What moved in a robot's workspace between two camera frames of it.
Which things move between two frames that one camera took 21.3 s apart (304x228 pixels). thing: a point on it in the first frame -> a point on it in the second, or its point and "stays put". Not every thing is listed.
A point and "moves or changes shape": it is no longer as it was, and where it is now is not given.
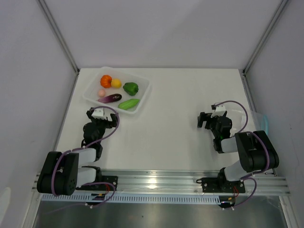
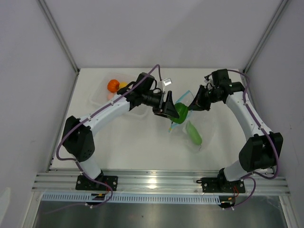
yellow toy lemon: (116, 83) -> (122, 84)
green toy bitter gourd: (128, 104) moves or changes shape
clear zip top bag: (242, 120) -> (189, 129)
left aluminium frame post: (54, 25) stays put
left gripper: (109, 124) -> (168, 106)
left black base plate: (101, 186) stays put
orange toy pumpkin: (105, 81) -> (113, 85)
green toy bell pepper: (131, 88) moves or changes shape
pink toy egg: (101, 93) -> (110, 95)
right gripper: (204, 117) -> (198, 104)
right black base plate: (218, 185) stays put
